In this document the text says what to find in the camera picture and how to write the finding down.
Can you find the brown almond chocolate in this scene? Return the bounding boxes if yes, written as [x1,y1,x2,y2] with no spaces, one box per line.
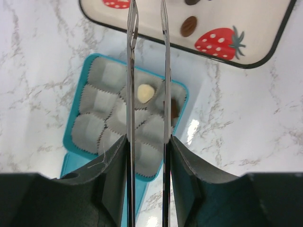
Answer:
[180,16,197,37]

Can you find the teal tin box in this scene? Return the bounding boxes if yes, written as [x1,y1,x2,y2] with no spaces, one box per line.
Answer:
[62,53,190,183]

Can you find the metal tongs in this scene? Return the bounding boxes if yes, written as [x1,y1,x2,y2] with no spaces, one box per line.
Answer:
[126,0,171,227]

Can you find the brown square chocolate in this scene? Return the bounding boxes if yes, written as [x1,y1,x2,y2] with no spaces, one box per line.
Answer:
[171,98,179,119]

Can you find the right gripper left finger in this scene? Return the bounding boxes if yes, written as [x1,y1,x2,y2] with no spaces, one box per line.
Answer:
[0,136,126,227]

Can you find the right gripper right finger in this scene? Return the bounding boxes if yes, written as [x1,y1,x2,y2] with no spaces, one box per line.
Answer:
[171,137,303,227]

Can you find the strawberry print tray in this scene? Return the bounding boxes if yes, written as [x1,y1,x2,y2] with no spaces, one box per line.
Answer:
[79,0,297,69]

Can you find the white oval chocolate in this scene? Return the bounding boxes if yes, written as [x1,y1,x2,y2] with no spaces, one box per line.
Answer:
[137,84,155,104]

